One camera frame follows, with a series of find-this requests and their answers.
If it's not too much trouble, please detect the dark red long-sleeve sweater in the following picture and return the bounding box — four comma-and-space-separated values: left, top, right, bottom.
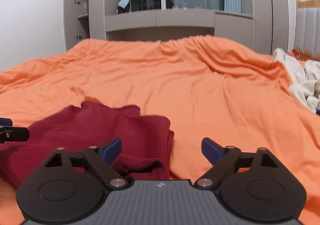
1, 101, 174, 189

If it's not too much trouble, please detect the orange bed duvet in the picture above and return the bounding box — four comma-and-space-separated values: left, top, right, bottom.
1, 36, 319, 224

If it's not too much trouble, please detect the cream beige garment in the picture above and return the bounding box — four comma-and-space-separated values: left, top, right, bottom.
272, 48, 319, 115

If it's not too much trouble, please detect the grey built-in wardrobe unit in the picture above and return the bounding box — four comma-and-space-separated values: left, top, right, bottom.
88, 0, 289, 54

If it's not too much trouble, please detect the grey padded wooden headboard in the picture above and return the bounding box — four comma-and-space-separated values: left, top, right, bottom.
293, 0, 319, 61

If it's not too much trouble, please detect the open wardrobe door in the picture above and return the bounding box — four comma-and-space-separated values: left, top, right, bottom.
63, 0, 89, 50

